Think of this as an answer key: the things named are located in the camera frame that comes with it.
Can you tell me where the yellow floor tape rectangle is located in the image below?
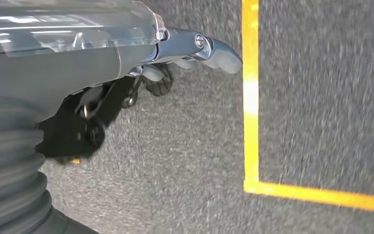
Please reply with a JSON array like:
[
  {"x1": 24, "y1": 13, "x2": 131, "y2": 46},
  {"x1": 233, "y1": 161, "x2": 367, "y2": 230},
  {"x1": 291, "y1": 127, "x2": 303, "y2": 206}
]
[{"x1": 241, "y1": 0, "x2": 374, "y2": 215}]

